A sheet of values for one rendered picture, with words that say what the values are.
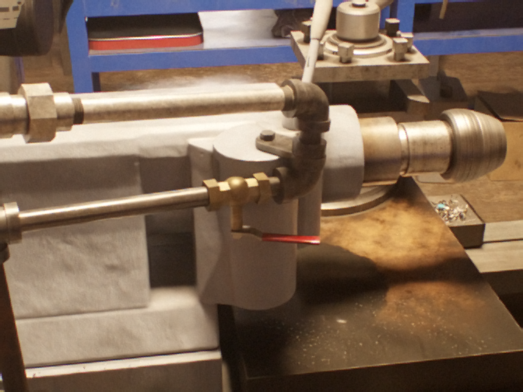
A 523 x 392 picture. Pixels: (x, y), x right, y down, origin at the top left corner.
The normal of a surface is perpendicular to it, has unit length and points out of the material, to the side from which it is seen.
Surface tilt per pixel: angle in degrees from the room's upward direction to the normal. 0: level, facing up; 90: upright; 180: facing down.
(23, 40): 106
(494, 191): 0
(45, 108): 57
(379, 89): 90
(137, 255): 70
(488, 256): 0
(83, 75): 90
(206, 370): 90
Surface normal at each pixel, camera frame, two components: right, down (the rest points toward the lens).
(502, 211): 0.00, -0.88
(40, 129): 0.43, 0.58
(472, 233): 0.15, 0.47
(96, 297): 0.14, 0.07
